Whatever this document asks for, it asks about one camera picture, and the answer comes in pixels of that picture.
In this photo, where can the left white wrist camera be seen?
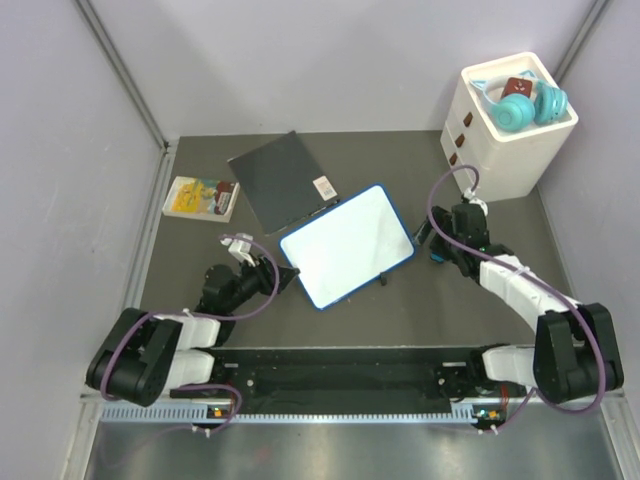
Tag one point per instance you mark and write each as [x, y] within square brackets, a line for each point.
[239, 247]

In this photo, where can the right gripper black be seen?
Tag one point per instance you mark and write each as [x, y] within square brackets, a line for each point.
[442, 218]

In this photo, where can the dark grey notebook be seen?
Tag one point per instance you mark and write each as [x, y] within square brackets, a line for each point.
[283, 182]

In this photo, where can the brown square toy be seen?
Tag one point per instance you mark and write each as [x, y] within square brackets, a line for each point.
[516, 85]

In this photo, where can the blue framed whiteboard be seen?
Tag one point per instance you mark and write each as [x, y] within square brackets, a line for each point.
[345, 245]

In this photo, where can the yellow picture book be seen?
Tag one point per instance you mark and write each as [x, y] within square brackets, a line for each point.
[201, 199]

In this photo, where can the grey slotted cable duct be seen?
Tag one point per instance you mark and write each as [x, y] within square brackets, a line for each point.
[200, 413]

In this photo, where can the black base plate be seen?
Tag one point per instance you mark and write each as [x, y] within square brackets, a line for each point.
[355, 380]

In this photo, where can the blue whiteboard eraser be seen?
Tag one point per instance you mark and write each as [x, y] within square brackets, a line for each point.
[437, 251]

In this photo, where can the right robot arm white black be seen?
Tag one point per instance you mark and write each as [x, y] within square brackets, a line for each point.
[575, 353]

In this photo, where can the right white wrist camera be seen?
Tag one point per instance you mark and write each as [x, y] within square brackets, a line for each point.
[469, 196]

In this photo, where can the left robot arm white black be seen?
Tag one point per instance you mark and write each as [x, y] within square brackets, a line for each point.
[144, 357]

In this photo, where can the teal headphones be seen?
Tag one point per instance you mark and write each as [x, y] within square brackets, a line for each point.
[514, 113]

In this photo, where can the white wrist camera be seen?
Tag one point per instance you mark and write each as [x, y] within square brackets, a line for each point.
[469, 196]
[239, 247]

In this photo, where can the white drawer cabinet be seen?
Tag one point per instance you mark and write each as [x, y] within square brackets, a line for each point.
[510, 164]

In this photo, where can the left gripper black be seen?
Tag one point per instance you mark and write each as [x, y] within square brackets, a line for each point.
[266, 274]

